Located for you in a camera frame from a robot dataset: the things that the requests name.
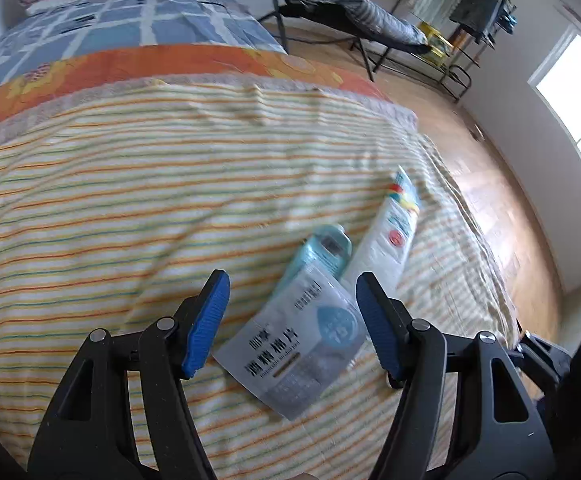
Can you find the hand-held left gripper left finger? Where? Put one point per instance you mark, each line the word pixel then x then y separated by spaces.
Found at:
pixel 208 320

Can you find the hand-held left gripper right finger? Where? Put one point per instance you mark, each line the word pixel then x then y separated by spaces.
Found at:
pixel 378 320

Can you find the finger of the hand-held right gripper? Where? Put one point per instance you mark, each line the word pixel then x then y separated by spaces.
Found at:
pixel 540 352

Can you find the grey wipe sachet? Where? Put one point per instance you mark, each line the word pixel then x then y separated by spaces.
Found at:
pixel 300 345

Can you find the white tube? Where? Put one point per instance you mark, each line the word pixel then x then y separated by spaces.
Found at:
pixel 385 240

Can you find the teal packet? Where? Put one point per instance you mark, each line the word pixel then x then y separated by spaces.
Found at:
pixel 320 255

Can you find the yellow striped cloth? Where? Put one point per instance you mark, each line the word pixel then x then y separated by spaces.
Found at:
pixel 145 200

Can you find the small floor debris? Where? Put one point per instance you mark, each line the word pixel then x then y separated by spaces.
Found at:
pixel 476 134

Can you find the window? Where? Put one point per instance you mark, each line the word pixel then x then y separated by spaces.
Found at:
pixel 580 110

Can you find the orange floral sheet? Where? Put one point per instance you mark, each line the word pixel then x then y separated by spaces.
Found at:
pixel 170 65

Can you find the yellow crate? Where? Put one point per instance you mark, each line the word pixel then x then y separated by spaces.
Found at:
pixel 438 40

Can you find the black clothes rack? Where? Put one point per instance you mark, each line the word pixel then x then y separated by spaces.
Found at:
pixel 465 45

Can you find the striped garment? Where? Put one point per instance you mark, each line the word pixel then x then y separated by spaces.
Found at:
pixel 370 15

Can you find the blue plaid bed sheet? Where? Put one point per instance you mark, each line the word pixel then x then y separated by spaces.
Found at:
pixel 120 20

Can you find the blue garment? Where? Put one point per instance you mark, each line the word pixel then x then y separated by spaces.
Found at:
pixel 507 17

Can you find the dark jacket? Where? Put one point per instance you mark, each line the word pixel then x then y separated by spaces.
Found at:
pixel 480 5

